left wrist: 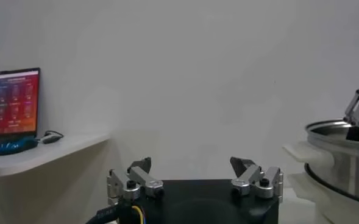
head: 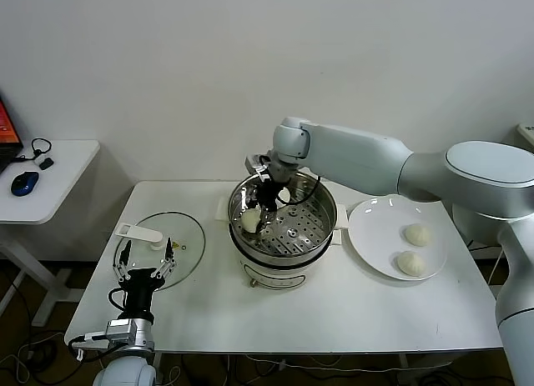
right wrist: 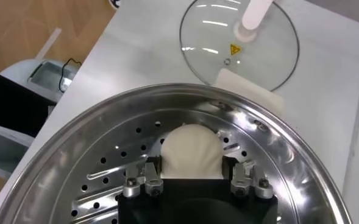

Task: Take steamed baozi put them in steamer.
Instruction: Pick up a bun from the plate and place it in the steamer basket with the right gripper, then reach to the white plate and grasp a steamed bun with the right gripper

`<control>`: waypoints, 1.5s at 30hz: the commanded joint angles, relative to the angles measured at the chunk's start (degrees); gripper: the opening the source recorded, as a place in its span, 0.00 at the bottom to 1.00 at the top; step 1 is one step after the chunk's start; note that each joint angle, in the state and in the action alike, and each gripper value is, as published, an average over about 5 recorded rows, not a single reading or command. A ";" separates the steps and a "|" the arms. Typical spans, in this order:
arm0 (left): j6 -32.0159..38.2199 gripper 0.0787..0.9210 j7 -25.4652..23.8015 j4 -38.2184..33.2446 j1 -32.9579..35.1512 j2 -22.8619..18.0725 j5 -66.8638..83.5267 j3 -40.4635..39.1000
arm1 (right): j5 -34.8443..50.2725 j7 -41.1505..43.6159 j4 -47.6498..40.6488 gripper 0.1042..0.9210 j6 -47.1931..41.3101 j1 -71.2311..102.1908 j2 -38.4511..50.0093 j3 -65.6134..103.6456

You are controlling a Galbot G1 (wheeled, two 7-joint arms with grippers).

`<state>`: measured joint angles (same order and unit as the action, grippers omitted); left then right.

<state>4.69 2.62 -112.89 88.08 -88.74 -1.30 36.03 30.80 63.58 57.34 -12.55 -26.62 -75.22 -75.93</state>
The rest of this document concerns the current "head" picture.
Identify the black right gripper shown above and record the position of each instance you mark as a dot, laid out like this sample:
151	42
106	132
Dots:
269	194

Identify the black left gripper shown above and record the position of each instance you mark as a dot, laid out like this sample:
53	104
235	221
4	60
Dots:
139	294

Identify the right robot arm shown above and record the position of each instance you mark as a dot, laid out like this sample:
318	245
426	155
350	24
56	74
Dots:
375	161

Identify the stainless steel steamer basket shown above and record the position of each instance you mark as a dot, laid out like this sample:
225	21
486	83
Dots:
308	232

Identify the white electric cooker pot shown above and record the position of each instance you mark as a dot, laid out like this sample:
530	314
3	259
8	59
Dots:
271	277

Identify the white side table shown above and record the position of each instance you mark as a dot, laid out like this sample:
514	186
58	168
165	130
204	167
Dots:
62	186

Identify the white round plate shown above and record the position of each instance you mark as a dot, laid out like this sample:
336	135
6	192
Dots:
375	236

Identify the small black device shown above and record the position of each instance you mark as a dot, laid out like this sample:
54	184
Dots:
46	164

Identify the blue computer mouse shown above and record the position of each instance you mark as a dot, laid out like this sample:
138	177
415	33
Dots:
25	183

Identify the black laptop with red screen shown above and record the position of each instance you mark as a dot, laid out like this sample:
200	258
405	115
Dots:
6	131

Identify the white desk edge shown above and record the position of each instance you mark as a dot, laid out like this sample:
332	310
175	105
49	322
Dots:
526	132

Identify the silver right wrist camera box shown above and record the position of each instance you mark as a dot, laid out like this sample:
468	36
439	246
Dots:
254	163

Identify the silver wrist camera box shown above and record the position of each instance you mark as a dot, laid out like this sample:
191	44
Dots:
254	163
123	331

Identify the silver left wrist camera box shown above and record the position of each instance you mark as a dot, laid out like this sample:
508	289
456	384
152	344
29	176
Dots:
123	331

